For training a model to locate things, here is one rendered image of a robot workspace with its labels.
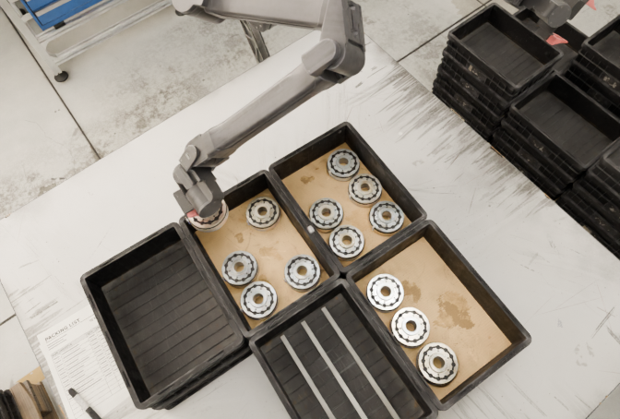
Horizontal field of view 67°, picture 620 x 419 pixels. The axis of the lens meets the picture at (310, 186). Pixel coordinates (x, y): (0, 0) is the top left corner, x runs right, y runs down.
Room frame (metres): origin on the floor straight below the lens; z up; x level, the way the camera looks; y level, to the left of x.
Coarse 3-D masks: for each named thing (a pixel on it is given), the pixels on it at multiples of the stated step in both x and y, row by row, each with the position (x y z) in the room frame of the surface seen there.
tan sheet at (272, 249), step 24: (264, 192) 0.65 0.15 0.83; (240, 216) 0.57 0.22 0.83; (216, 240) 0.50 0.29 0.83; (240, 240) 0.50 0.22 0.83; (264, 240) 0.49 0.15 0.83; (288, 240) 0.48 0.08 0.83; (216, 264) 0.43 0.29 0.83; (264, 264) 0.42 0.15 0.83; (240, 288) 0.35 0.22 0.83; (288, 288) 0.34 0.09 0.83
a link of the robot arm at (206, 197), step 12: (192, 156) 0.52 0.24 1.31; (192, 168) 0.50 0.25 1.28; (204, 168) 0.52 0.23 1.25; (204, 180) 0.48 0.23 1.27; (192, 192) 0.46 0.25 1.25; (204, 192) 0.45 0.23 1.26; (216, 192) 0.45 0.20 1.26; (192, 204) 0.44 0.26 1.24; (204, 204) 0.42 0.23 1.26; (216, 204) 0.43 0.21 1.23; (204, 216) 0.41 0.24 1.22
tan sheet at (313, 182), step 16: (320, 160) 0.75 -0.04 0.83; (288, 176) 0.70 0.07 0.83; (304, 176) 0.69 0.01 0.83; (320, 176) 0.69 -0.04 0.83; (304, 192) 0.64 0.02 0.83; (320, 192) 0.63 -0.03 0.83; (336, 192) 0.63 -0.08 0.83; (384, 192) 0.62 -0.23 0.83; (304, 208) 0.58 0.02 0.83; (352, 208) 0.57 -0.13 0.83; (368, 208) 0.57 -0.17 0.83; (352, 224) 0.52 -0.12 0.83; (368, 224) 0.51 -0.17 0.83; (368, 240) 0.46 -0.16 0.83; (384, 240) 0.46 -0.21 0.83
